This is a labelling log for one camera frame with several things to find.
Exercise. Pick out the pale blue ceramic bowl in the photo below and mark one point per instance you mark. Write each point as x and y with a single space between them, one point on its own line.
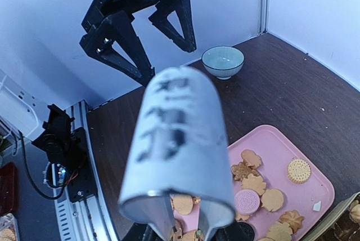
223 62

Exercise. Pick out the leaf shaped tan cookie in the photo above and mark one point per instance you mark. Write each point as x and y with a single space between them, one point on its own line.
255 183

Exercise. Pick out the swirl butter cookie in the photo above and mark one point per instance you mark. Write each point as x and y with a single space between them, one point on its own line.
293 218

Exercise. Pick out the lone yellow sandwich cookie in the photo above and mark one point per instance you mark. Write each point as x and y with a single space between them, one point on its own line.
299 171

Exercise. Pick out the pink plastic tray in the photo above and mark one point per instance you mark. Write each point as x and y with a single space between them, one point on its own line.
311 199

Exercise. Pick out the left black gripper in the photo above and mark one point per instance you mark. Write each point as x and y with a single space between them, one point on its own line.
115 43

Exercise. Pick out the gold cookie tin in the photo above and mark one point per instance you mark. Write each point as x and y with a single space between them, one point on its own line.
345 227

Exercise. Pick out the pink sandwich cookie upper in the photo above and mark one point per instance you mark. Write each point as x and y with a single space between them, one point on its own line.
247 201

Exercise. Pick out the black sandwich cookie lower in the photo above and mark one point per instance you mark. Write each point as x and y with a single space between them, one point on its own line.
246 232

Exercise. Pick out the left aluminium frame post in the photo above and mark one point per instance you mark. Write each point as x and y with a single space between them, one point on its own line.
263 16

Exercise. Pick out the metal serving tongs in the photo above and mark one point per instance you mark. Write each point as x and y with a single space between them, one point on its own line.
179 146

